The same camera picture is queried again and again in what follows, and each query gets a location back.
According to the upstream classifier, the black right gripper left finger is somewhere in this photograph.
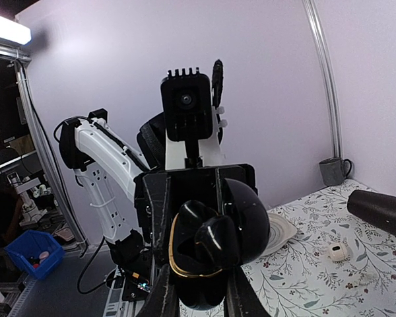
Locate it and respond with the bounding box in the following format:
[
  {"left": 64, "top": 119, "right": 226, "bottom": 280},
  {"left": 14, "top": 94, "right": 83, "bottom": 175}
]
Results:
[{"left": 136, "top": 264, "right": 180, "bottom": 317}]

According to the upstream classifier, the blue plastic parts bin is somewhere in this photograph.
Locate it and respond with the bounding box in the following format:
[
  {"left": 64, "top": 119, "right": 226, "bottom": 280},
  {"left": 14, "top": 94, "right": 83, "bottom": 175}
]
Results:
[{"left": 5, "top": 230, "right": 65, "bottom": 280}]

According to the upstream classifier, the white spiral plate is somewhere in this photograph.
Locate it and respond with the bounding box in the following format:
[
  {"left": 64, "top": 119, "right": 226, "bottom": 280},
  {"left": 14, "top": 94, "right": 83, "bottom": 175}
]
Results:
[{"left": 263, "top": 213, "right": 298, "bottom": 256}]

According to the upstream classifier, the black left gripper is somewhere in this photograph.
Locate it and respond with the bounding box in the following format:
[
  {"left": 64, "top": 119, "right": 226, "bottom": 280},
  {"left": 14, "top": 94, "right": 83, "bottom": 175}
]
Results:
[{"left": 134, "top": 164, "right": 257, "bottom": 264}]

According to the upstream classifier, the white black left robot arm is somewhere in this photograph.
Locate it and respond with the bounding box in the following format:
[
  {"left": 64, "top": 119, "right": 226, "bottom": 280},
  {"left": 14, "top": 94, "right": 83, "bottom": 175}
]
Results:
[{"left": 59, "top": 109, "right": 270, "bottom": 275}]

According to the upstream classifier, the white open earbud case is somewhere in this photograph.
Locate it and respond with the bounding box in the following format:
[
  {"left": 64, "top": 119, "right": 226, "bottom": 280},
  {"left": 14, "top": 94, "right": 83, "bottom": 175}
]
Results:
[{"left": 328, "top": 243, "right": 349, "bottom": 262}]

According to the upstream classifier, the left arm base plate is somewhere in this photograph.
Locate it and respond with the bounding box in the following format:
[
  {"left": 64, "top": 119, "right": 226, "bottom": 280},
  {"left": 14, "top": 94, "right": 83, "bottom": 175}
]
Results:
[{"left": 119, "top": 268, "right": 151, "bottom": 302}]

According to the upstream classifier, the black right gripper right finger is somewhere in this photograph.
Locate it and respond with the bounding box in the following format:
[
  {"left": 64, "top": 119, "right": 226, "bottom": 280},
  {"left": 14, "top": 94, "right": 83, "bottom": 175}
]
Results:
[{"left": 224, "top": 267, "right": 270, "bottom": 317}]

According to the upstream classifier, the grey cup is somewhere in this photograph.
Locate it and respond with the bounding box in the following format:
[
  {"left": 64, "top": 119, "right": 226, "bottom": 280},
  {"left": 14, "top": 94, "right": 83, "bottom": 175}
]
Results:
[{"left": 319, "top": 157, "right": 352, "bottom": 186}]

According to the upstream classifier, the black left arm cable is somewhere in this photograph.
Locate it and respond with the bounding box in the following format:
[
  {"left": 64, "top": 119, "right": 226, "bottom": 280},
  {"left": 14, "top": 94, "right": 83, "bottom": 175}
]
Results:
[{"left": 211, "top": 59, "right": 225, "bottom": 106}]

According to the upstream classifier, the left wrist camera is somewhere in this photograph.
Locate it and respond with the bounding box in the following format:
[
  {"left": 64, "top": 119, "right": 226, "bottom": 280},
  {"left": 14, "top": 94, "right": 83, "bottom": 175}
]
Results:
[{"left": 160, "top": 68, "right": 227, "bottom": 170}]

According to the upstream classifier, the left aluminium frame post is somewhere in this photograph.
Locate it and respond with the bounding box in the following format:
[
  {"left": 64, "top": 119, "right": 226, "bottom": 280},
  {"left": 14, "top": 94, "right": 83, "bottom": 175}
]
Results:
[{"left": 302, "top": 0, "right": 343, "bottom": 157}]

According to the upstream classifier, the black cylinder speaker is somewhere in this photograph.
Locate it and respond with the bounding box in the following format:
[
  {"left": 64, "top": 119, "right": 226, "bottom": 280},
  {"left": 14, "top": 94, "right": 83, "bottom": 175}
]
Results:
[{"left": 347, "top": 190, "right": 396, "bottom": 236}]

